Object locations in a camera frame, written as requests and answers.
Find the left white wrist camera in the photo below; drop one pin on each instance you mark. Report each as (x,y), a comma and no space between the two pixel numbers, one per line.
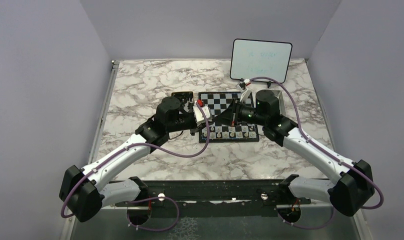
(202,114)

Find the lilac tin tray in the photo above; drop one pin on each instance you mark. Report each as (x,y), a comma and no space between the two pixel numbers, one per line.
(279,95)

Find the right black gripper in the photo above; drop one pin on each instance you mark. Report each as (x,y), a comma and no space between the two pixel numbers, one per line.
(230,115)

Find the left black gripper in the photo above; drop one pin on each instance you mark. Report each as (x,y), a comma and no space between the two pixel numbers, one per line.
(197,128)

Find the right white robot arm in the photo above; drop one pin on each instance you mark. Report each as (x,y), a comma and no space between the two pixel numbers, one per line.
(349,184)

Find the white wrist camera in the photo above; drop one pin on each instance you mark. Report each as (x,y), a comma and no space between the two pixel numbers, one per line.
(202,114)
(243,88)

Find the small whiteboard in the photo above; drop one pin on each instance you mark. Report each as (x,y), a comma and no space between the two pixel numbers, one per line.
(260,58)

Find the black chess pieces pile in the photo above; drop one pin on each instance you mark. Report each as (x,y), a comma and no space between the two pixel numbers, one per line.
(186,101)

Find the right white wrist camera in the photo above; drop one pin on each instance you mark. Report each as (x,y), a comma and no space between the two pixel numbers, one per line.
(243,88)

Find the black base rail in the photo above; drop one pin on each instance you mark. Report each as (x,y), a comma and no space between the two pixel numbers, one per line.
(203,198)

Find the black white chessboard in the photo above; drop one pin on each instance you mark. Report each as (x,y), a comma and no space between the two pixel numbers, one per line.
(217,103)

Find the yellow tin tray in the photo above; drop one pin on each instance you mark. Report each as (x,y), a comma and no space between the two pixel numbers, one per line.
(177,94)

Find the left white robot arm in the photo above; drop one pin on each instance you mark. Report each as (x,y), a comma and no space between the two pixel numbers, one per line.
(85,191)

